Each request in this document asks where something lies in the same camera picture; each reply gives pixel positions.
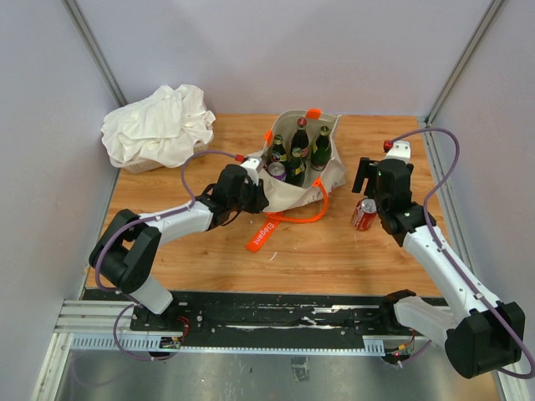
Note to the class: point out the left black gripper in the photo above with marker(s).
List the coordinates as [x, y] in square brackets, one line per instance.
[261, 201]

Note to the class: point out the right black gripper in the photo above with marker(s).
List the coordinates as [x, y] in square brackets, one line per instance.
[368, 169]

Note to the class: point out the red cola can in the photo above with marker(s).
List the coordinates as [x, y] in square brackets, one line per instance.
[364, 214]

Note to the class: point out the purple soda can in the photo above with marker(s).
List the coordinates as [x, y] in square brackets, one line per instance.
[277, 170]

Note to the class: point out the green bottle front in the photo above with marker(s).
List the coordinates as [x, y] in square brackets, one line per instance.
[296, 169]

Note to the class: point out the green bottle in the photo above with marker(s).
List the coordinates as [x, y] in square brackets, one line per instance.
[278, 154]
[296, 169]
[321, 149]

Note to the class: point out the beige canvas tote bag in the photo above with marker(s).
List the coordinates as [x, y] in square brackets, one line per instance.
[292, 204]

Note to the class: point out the dark cola glass bottle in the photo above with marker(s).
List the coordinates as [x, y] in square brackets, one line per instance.
[300, 138]

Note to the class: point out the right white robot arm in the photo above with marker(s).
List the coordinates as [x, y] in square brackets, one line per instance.
[479, 333]

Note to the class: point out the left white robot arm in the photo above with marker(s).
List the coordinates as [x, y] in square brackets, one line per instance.
[125, 253]

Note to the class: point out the crumpled white cloth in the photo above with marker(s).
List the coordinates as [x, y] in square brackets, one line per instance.
[165, 128]

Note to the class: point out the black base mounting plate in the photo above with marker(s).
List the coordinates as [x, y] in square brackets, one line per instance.
[272, 321]

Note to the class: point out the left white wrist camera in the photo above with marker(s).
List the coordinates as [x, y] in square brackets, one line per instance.
[253, 166]

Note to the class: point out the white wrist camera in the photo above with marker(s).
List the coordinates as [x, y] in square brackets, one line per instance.
[253, 166]
[399, 150]

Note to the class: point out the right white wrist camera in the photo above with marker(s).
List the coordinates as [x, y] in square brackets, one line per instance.
[399, 150]

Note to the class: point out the aluminium rail frame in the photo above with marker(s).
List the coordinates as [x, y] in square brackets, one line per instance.
[97, 325]

